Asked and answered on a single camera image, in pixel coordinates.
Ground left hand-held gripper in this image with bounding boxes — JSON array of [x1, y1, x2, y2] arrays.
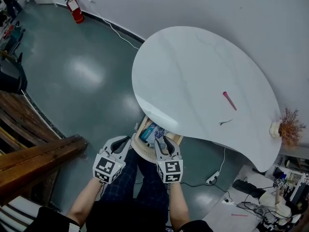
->
[[92, 135, 132, 185]]

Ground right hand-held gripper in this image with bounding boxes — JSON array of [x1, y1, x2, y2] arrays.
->
[[154, 136, 183, 184]]

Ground wooden tray with items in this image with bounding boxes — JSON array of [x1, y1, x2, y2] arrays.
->
[[131, 115, 183, 165]]

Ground small grey metal tool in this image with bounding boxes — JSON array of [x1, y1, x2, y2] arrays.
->
[[218, 118, 234, 127]]

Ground pink cone-shaped stick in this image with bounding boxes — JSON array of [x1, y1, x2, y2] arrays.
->
[[222, 90, 238, 111]]

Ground person's left forearm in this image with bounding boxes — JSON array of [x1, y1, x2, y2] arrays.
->
[[66, 177, 105, 227]]

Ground person's right forearm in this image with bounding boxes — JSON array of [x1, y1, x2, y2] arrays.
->
[[167, 182, 191, 229]]

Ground person's dark plaid trousers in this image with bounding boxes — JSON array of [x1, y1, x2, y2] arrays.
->
[[85, 148, 170, 232]]

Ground white power strip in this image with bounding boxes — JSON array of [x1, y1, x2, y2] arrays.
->
[[205, 171, 221, 185]]

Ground wooden staircase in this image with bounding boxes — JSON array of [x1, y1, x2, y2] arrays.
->
[[0, 90, 89, 208]]

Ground person's black striped shirt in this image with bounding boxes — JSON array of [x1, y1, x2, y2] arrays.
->
[[24, 206, 213, 232]]

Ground cream vase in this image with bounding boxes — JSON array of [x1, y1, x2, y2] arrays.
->
[[269, 121, 282, 138]]

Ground reddish dried plant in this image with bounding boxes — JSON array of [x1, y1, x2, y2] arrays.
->
[[278, 107, 307, 146]]

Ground dark grey machine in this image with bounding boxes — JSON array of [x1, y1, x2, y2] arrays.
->
[[0, 51, 29, 96]]

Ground red fire extinguisher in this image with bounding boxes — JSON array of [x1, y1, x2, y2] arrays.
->
[[64, 0, 85, 25]]

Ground white wall cable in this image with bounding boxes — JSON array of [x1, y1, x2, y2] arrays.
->
[[90, 0, 141, 51]]

